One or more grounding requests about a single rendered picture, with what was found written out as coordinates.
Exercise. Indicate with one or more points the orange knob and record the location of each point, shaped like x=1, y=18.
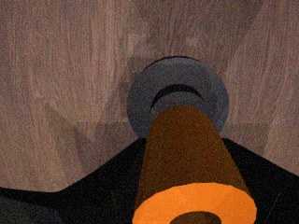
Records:
x=188, y=176

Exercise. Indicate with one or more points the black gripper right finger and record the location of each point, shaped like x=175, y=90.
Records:
x=274, y=189

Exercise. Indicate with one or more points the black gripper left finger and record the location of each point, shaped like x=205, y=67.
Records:
x=105, y=196

